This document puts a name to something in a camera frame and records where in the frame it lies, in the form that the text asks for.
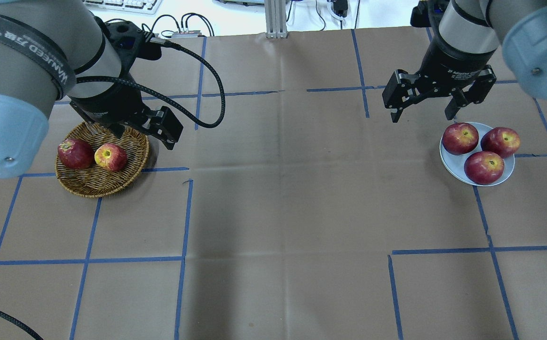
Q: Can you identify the red apple plate left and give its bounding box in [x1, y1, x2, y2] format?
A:
[441, 122, 479, 155]

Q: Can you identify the dark red apple in basket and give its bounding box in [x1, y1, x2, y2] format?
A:
[58, 138, 94, 170]

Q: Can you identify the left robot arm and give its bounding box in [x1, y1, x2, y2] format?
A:
[0, 0, 183, 178]

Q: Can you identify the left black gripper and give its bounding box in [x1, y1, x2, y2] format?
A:
[70, 82, 183, 150]

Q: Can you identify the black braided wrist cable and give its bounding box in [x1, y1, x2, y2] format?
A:
[76, 35, 226, 129]

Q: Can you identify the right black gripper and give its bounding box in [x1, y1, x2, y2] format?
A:
[382, 36, 497, 123]

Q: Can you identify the woven wicker basket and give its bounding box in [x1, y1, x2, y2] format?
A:
[55, 122, 150, 198]

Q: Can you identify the aluminium frame post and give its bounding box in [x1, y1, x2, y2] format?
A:
[264, 0, 287, 38]

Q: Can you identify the red apple plate front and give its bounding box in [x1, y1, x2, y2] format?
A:
[463, 151, 505, 185]

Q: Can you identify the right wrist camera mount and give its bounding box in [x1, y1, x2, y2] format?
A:
[410, 0, 449, 28]

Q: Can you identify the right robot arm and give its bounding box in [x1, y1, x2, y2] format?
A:
[382, 0, 547, 123]

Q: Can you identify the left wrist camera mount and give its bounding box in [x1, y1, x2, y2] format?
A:
[94, 17, 162, 68]

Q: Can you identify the red apple plate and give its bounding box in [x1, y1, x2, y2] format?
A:
[479, 127, 521, 159]
[463, 151, 505, 185]
[441, 122, 479, 155]

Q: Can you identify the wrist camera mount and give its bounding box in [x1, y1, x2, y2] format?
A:
[410, 0, 449, 28]
[94, 17, 162, 68]

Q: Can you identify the red yellow apple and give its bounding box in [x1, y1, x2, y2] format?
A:
[94, 143, 128, 172]

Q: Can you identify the red apple plate right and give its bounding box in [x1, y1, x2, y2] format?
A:
[479, 127, 521, 159]

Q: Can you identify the light blue plate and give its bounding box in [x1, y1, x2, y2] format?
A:
[438, 141, 515, 187]

